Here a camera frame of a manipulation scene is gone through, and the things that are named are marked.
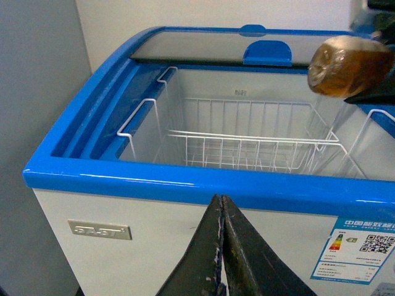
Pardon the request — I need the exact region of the silver brand nameplate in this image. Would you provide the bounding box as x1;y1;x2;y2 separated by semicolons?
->
68;220;132;241

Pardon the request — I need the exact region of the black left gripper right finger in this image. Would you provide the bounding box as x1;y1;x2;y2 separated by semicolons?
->
222;195;315;295

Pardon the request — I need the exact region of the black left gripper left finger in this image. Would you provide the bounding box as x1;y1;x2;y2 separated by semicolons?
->
157;194;223;295

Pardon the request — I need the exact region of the amber drink bottle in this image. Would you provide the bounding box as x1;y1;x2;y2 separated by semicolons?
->
307;35;394;98

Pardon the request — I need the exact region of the white blue chest freezer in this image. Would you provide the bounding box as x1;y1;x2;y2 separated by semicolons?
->
22;26;394;295

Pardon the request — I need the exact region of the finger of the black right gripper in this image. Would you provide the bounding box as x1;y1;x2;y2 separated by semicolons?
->
344;66;394;105

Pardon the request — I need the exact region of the blue lid handle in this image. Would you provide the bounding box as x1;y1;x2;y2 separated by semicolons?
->
243;40;292;67

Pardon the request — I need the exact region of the sliding glass freezer lid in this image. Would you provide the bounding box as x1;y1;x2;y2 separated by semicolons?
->
131;25;345;67

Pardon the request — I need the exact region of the blue energy efficiency label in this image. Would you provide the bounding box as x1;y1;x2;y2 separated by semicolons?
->
311;218;394;285

